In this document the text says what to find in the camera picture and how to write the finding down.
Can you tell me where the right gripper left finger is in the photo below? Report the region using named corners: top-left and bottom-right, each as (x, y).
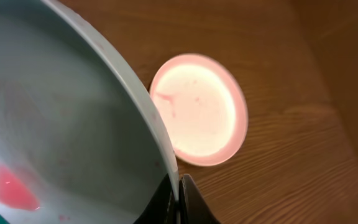
top-left (134, 174), bottom-right (177, 224)

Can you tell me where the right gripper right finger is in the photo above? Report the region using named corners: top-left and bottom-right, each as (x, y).
top-left (178, 174), bottom-right (220, 224)

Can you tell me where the white plate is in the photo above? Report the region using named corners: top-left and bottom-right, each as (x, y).
top-left (149, 54), bottom-right (249, 167)

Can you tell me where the light blue plate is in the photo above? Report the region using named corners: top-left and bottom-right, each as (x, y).
top-left (0, 1), bottom-right (180, 223)

